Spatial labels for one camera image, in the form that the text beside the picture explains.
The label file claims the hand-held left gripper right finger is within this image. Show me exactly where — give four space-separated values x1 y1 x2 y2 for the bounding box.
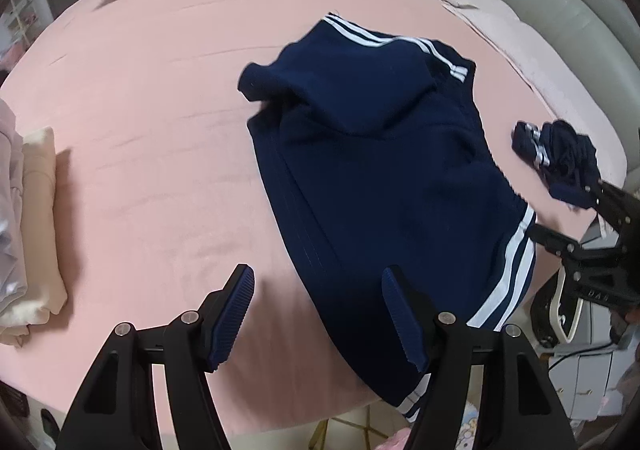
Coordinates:
381 265 576 450

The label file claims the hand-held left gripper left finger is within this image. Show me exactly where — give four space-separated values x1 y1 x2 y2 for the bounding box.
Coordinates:
59 263 257 450

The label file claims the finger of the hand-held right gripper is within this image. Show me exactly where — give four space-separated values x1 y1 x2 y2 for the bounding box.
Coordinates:
579 179 640 237
530 223 640 309

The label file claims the navy shorts white waistband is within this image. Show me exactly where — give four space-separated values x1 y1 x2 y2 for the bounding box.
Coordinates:
511 119 601 211

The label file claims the black white-rimmed object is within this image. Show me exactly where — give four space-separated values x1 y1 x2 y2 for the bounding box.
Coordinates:
529 270 583 348

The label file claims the white drawer cabinet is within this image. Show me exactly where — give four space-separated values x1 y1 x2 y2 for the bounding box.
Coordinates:
547 300 626 426

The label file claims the pale pink blanket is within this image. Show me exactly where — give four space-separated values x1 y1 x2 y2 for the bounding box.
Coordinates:
400 0 628 181

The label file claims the pink bed sheet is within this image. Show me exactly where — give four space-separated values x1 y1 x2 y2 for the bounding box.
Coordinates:
0 0 616 438

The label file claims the cream folded garment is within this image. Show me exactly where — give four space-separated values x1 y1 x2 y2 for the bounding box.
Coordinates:
0 126 68 347

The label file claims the lilac folded garment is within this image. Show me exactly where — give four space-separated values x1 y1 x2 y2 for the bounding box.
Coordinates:
0 100 26 311

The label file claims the black cable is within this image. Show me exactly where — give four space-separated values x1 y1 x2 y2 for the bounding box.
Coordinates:
547 339 621 372

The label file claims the gold metal frame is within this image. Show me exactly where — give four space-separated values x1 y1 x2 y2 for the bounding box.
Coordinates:
310 405 401 450

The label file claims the black wire basket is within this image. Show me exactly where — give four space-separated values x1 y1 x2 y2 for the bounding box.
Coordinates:
0 382 32 423

